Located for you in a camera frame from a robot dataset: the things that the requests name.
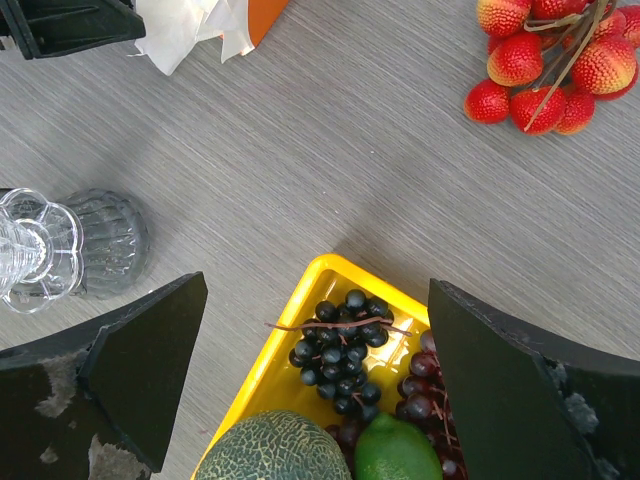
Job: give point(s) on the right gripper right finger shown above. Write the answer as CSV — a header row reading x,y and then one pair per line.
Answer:
x,y
531,404

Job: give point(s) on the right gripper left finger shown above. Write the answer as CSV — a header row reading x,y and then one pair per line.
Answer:
x,y
99,400

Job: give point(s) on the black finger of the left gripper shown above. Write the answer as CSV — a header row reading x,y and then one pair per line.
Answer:
x,y
53,28

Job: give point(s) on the white paper coffee filter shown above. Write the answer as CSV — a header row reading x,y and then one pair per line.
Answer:
x,y
174,27

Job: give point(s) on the clear plastic coffee dripper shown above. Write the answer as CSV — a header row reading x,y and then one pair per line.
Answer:
x,y
41,245

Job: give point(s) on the yellow plastic tray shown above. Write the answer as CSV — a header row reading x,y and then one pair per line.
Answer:
x,y
273,384

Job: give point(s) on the coffee filter paper pack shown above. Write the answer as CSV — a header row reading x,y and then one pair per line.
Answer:
x,y
265,20

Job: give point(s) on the purple grape bunch upper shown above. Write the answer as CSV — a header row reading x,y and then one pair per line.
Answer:
x,y
424,403

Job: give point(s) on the green lime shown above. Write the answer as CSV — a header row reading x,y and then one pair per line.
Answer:
x,y
394,449

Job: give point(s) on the netted green melon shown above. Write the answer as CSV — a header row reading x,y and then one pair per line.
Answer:
x,y
277,444

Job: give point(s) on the black grape bunch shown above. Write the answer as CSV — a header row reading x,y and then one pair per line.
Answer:
x,y
334,344

